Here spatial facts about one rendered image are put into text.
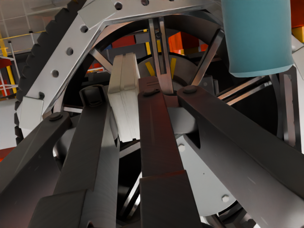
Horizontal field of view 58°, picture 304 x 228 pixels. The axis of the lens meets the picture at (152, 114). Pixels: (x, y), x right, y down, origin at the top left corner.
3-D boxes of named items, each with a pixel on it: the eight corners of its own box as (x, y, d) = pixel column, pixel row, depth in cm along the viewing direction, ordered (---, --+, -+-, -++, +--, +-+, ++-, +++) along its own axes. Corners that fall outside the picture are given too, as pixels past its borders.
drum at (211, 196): (135, 106, 55) (147, 171, 58) (141, 134, 34) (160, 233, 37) (203, 93, 56) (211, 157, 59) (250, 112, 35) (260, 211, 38)
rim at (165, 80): (54, 36, 74) (91, 204, 85) (24, 26, 52) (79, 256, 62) (233, 10, 78) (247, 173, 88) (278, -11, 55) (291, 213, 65)
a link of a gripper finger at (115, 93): (134, 141, 15) (120, 144, 15) (133, 92, 21) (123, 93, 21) (121, 89, 13) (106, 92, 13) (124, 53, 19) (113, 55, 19)
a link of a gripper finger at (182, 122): (140, 115, 12) (206, 102, 12) (137, 78, 17) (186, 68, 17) (146, 143, 13) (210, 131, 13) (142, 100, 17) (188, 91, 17)
